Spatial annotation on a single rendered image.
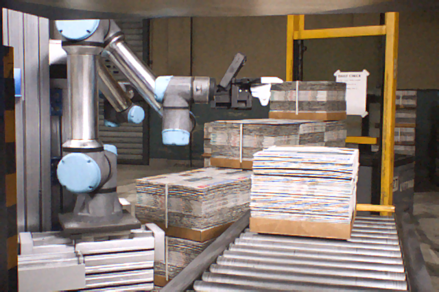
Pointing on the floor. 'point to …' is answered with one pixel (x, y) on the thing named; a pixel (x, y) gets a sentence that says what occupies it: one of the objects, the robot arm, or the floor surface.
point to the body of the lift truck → (405, 196)
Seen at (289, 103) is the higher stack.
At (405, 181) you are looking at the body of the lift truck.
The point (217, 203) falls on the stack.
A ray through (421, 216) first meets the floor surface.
